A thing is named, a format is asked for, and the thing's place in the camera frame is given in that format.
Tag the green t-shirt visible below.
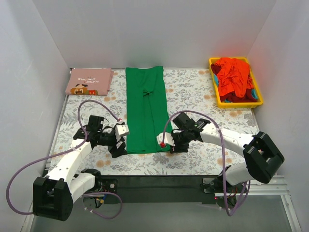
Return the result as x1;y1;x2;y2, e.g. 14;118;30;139
125;66;169;154

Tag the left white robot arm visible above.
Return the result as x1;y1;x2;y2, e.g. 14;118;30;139
33;116;129;221

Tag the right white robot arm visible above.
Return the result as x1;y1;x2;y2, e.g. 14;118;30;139
165;112;285;192

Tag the floral table mat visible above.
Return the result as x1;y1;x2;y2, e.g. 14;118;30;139
46;69;259;175

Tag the yellow plastic bin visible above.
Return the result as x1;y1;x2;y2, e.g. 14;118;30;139
209;57;263;108

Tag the folded pink t-shirt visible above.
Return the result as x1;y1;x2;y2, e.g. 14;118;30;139
65;68;114;96

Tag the dark red cloth in bin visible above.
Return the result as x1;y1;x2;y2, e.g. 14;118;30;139
211;64;257;103

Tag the red t-shirt in bin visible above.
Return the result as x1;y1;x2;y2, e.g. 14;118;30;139
213;58;254;98

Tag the blue cloth in bin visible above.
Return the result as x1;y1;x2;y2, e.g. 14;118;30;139
220;88;258;103

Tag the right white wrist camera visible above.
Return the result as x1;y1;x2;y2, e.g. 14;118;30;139
156;132;175;148

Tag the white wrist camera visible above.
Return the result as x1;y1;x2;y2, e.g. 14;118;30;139
115;124;129;140
156;132;175;148

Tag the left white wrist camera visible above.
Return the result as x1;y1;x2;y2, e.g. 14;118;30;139
115;124;129;140

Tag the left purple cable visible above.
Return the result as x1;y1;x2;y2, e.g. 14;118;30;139
6;100;124;219

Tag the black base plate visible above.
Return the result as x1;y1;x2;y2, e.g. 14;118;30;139
88;175;224;204

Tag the aluminium frame rail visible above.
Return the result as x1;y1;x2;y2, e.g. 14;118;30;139
25;176;301;232

